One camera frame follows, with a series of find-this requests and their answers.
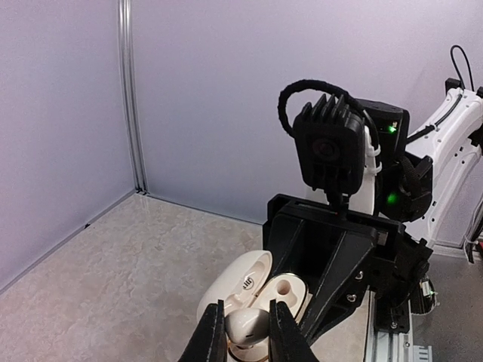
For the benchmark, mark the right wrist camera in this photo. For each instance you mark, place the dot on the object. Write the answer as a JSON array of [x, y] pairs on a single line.
[[330, 144]]

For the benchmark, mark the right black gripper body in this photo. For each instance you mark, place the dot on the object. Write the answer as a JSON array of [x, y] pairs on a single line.
[[397, 264]]

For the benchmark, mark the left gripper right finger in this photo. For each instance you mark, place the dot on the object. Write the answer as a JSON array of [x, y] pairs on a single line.
[[286, 343]]

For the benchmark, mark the front aluminium rail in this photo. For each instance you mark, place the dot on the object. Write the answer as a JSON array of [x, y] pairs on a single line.
[[451, 333]]

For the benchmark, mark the white earbud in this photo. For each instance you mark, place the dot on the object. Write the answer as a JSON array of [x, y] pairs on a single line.
[[247, 326]]

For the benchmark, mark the white earbud charging case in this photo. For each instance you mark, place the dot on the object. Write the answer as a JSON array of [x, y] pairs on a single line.
[[246, 283]]

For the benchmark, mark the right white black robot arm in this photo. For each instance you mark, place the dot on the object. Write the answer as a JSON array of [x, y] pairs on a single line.
[[387, 193]]

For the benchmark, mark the left aluminium post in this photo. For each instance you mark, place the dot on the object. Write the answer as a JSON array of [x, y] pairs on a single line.
[[126, 65]]

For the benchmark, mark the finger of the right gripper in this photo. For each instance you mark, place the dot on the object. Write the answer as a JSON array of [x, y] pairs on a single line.
[[353, 251], [281, 237]]

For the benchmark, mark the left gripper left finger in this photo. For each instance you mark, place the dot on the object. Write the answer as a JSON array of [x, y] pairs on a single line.
[[208, 342]]

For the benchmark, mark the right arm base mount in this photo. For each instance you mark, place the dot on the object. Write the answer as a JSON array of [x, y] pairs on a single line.
[[397, 319]]

